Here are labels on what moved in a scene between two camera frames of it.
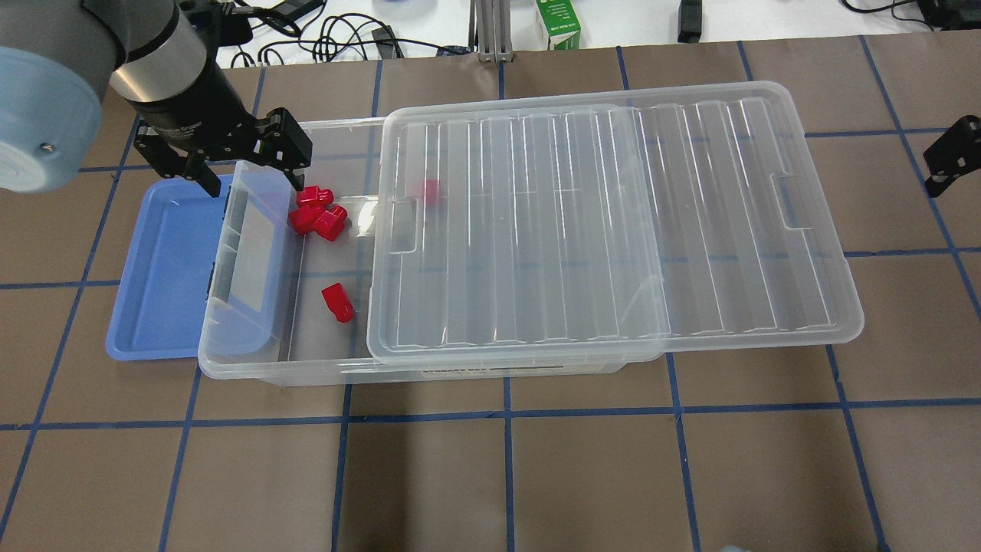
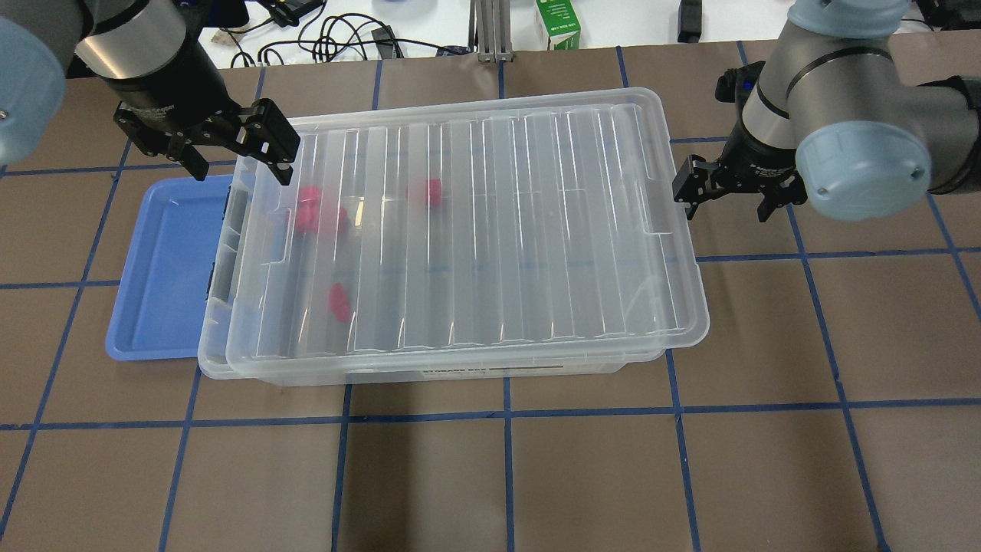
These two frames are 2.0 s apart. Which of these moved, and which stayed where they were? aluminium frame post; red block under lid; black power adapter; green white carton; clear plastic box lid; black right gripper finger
Moved: black right gripper finger; clear plastic box lid
Stayed: red block under lid; black power adapter; green white carton; aluminium frame post
